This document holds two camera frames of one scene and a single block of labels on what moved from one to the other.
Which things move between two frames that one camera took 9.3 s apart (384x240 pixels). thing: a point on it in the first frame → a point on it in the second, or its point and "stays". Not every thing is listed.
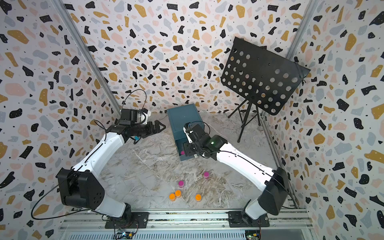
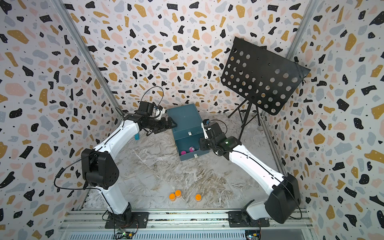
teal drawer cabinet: [179, 116] stays
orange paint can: [172, 197] stays
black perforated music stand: [264, 78] stays
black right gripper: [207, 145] → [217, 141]
